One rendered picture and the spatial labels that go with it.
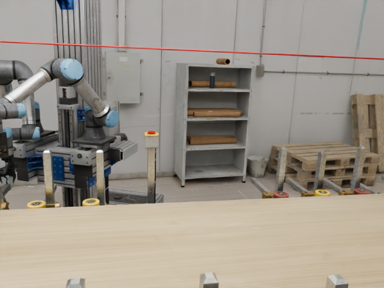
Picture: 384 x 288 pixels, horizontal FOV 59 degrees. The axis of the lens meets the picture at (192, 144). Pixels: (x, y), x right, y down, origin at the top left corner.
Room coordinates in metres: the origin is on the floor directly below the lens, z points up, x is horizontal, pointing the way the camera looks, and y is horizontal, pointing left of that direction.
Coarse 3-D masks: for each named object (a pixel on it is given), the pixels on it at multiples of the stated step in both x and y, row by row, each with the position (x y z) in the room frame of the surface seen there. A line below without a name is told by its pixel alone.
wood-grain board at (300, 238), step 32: (0, 224) 1.29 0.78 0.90; (32, 224) 1.30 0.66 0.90; (64, 224) 1.32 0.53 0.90; (96, 224) 1.33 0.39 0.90; (128, 224) 1.34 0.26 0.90; (160, 224) 1.35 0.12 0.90; (192, 224) 1.36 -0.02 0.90; (224, 224) 1.37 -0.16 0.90; (256, 224) 1.39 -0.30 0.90; (288, 224) 1.40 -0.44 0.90; (320, 224) 1.41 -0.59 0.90; (352, 224) 1.43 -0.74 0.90; (0, 256) 1.06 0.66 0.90; (32, 256) 1.07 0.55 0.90; (64, 256) 1.08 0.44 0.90; (96, 256) 1.09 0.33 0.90; (128, 256) 1.10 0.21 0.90; (160, 256) 1.10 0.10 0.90; (192, 256) 1.11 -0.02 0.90; (224, 256) 1.12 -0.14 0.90; (256, 256) 1.13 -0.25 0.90; (288, 256) 1.14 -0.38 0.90; (320, 256) 1.15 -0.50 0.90; (352, 256) 1.16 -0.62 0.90
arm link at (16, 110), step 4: (4, 104) 1.74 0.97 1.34; (8, 104) 1.71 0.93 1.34; (12, 104) 1.72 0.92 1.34; (16, 104) 1.73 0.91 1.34; (20, 104) 1.75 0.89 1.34; (8, 108) 1.68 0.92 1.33; (12, 108) 1.70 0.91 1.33; (16, 108) 1.71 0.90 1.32; (20, 108) 1.73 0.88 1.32; (24, 108) 1.74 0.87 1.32; (8, 112) 1.67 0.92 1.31; (12, 112) 1.69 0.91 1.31; (16, 112) 1.70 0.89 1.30; (20, 112) 1.72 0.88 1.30; (24, 112) 1.74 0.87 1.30; (8, 116) 1.67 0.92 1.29; (12, 116) 1.69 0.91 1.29; (16, 116) 1.71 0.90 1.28; (20, 116) 1.73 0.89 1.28; (24, 116) 1.75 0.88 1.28
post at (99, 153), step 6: (102, 150) 1.67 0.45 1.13; (96, 156) 1.64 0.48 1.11; (102, 156) 1.65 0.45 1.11; (96, 162) 1.64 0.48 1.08; (102, 162) 1.65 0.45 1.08; (102, 168) 1.65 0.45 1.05; (102, 174) 1.65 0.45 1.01; (102, 180) 1.65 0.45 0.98; (102, 186) 1.65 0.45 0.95; (102, 192) 1.65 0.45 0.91; (102, 198) 1.65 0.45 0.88; (102, 204) 1.65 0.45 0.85
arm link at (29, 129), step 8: (16, 64) 2.07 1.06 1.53; (24, 64) 2.11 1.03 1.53; (16, 72) 2.06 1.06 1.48; (24, 72) 2.08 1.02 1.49; (32, 72) 2.13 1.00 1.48; (24, 80) 2.07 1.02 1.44; (32, 96) 2.07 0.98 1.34; (24, 104) 2.03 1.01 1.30; (32, 104) 2.05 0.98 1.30; (32, 112) 2.04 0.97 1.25; (24, 120) 2.00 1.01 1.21; (32, 120) 2.02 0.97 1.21; (24, 128) 1.99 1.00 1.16; (32, 128) 2.00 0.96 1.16; (24, 136) 1.97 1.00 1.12; (32, 136) 1.99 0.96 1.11
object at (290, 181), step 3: (285, 180) 2.20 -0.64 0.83; (288, 180) 2.16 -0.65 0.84; (291, 180) 2.15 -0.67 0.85; (288, 183) 2.16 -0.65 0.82; (291, 183) 2.11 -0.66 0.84; (294, 183) 2.08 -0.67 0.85; (297, 183) 2.09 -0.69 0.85; (291, 186) 2.11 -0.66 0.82; (294, 186) 2.07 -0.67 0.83; (297, 186) 2.04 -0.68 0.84; (300, 186) 2.04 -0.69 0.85; (297, 189) 2.04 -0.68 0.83; (300, 189) 2.00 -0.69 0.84; (303, 189) 1.99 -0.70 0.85; (300, 192) 2.00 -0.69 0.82
